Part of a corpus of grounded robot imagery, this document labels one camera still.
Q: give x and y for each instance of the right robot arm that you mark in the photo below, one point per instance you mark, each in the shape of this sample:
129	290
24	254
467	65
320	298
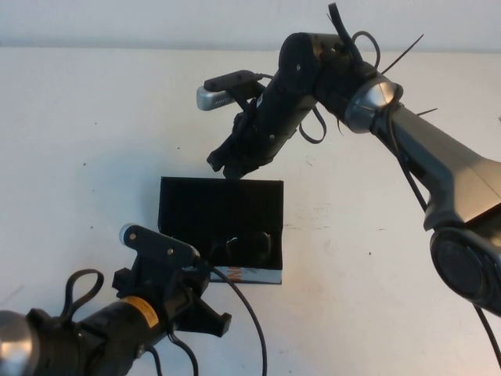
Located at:
450	164

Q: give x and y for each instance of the black zip tie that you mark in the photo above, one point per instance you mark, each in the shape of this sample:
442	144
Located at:
426	112
403	53
339	125

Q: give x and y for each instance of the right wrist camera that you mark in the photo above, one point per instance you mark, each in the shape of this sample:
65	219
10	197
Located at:
213	100

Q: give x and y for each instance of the right camera mount bracket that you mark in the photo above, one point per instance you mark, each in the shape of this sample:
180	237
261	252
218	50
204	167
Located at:
244	98

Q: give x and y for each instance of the black glasses case printed sides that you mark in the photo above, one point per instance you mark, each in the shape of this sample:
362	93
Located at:
219	203

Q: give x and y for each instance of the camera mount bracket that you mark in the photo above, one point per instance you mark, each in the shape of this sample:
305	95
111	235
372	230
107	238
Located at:
143	262
244	98

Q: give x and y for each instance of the black framed glasses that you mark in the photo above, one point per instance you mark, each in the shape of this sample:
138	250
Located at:
250	246

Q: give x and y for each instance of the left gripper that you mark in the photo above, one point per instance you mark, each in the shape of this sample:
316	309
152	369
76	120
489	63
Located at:
172	286

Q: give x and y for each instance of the left camera mount bracket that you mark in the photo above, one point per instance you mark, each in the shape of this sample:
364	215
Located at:
143	262

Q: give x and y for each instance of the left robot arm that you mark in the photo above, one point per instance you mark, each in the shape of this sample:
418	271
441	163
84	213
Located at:
109	325

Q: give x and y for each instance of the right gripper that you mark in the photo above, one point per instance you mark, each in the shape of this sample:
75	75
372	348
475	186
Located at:
254	145

